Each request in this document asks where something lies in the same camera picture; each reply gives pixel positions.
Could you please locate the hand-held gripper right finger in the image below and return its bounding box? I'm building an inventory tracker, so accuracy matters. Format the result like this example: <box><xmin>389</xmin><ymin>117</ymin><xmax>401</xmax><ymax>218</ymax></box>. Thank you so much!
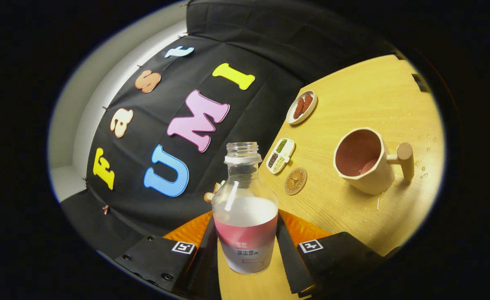
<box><xmin>276</xmin><ymin>210</ymin><xmax>389</xmax><ymax>298</ymax></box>

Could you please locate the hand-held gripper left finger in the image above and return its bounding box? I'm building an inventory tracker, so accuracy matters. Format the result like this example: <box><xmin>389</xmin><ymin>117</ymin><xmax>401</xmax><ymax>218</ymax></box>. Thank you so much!
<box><xmin>114</xmin><ymin>210</ymin><xmax>222</xmax><ymax>300</ymax></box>

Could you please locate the clear juice bottle red label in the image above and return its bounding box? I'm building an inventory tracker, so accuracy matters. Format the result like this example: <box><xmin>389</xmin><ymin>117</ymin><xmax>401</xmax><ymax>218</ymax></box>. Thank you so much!
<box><xmin>211</xmin><ymin>142</ymin><xmax>279</xmax><ymax>275</ymax></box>

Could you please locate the round cork coaster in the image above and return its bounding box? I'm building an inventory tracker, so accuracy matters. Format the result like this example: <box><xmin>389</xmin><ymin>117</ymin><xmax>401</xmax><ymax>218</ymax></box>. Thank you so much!
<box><xmin>285</xmin><ymin>167</ymin><xmax>308</xmax><ymax>196</ymax></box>

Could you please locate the beige cup wooden handle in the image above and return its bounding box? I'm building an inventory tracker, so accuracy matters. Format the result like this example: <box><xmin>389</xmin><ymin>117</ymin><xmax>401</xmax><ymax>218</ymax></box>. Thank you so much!
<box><xmin>333</xmin><ymin>127</ymin><xmax>415</xmax><ymax>195</ymax></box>

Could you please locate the white divided dish with beans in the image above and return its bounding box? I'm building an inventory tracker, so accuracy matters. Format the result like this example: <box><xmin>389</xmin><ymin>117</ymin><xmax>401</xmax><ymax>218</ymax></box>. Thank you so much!
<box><xmin>266</xmin><ymin>138</ymin><xmax>295</xmax><ymax>174</ymax></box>

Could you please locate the white round plate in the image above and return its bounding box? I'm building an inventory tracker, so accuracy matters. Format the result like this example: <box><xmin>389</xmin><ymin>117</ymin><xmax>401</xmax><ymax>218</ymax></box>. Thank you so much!
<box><xmin>286</xmin><ymin>90</ymin><xmax>318</xmax><ymax>125</ymax></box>

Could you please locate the wooden table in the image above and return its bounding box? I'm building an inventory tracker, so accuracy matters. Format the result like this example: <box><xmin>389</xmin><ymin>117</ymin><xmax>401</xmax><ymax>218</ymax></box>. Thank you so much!
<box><xmin>218</xmin><ymin>54</ymin><xmax>445</xmax><ymax>300</ymax></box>

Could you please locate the black table clamp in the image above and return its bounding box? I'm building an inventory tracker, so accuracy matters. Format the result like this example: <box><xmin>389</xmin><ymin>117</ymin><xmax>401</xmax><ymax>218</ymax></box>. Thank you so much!
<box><xmin>411</xmin><ymin>74</ymin><xmax>430</xmax><ymax>93</ymax></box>

